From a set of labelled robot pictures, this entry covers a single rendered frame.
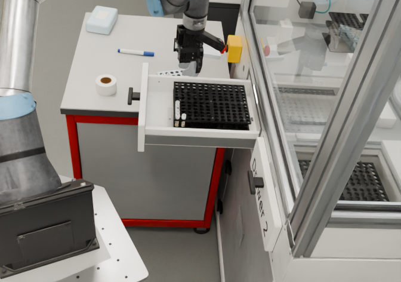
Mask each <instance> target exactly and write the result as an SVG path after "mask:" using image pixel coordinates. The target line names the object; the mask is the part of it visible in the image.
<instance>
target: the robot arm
mask: <svg viewBox="0 0 401 282"><path fill-rule="evenodd" d="M44 1H45V0H4V3H3V9H2V20H1V32H0V203H3V202H7V201H12V200H17V199H19V198H25V197H29V196H33V195H36V194H40V193H43V192H47V191H50V190H53V189H56V188H59V187H61V186H62V184H61V179H60V177H59V175H58V174H57V172H56V170H55V169H54V167H53V165H52V164H51V162H50V161H49V159H48V157H47V154H46V151H45V146H44V141H43V138H42V133H41V128H40V125H39V120H38V116H37V112H36V100H35V99H34V98H33V96H32V95H31V89H32V77H33V65H34V58H35V45H36V33H37V26H38V14H39V4H40V3H42V2H44ZM146 4H147V9H148V11H149V13H150V14H151V15H152V16H153V17H159V16H162V17H164V16H167V15H171V14H178V13H183V24H178V25H177V34H176V38H174V51H176V52H177V53H178V58H177V59H178V61H179V64H178V67H179V68H182V69H185V70H183V71H182V74H183V75H185V76H192V77H197V76H198V75H199V73H200V72H201V69H202V63H203V43H205V44H207V45H209V46H210V47H212V48H214V49H216V50H217V51H220V52H222V51H223V50H224V48H225V47H226V46H225V45H224V42H223V40H222V39H220V38H217V37H216V36H214V35H212V34H210V33H208V32H207V31H205V26H206V20H207V14H208V5H209V0H146ZM175 42H176V43H177V48H175Z"/></svg>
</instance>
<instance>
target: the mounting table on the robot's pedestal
mask: <svg viewBox="0 0 401 282"><path fill-rule="evenodd" d="M58 175H59V174H58ZM59 177H60V179H61V183H64V182H67V181H70V180H71V179H72V178H69V177H65V176H61V175H59ZM92 198H93V206H94V219H95V225H96V227H97V229H98V231H99V233H100V235H101V237H102V239H103V241H104V243H105V245H106V247H107V250H108V252H109V254H110V256H111V259H108V260H106V261H104V262H101V263H98V264H96V265H94V266H91V267H89V268H87V269H84V270H82V271H79V272H77V273H75V274H72V275H70V276H68V277H65V278H62V279H61V280H58V281H55V282H142V281H144V280H146V279H148V277H149V273H148V271H147V269H146V267H145V265H144V263H143V261H142V260H141V257H140V255H139V254H138V251H137V249H136V248H135V246H134V244H133V242H132V240H131V238H130V236H129V235H128V233H127V231H126V229H125V227H124V225H123V223H122V221H121V219H120V217H119V215H118V213H117V211H116V210H115V208H114V206H113V204H112V202H111V200H110V198H109V196H108V194H107V192H106V190H105V188H104V187H101V186H97V185H94V189H93V191H92Z"/></svg>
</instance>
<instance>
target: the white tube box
mask: <svg viewBox="0 0 401 282"><path fill-rule="evenodd" d="M183 70H185V69H178V70H168V71H162V72H157V73H156V74H157V75H162V73H164V74H165V75H166V74H167V73H170V76H185V75H183V74H182V71H183Z"/></svg>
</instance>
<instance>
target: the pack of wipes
mask: <svg viewBox="0 0 401 282"><path fill-rule="evenodd" d="M117 18H118V10H117V9H115V8H109V7H101V6H96V7H95V9H94V10H93V12H92V13H91V15H90V17H89V18H88V20H87V22H86V24H85V26H86V31H87V32H94V33H100V34H105V35H108V34H109V33H110V31H111V29H112V27H113V25H114V24H115V21H116V20H117Z"/></svg>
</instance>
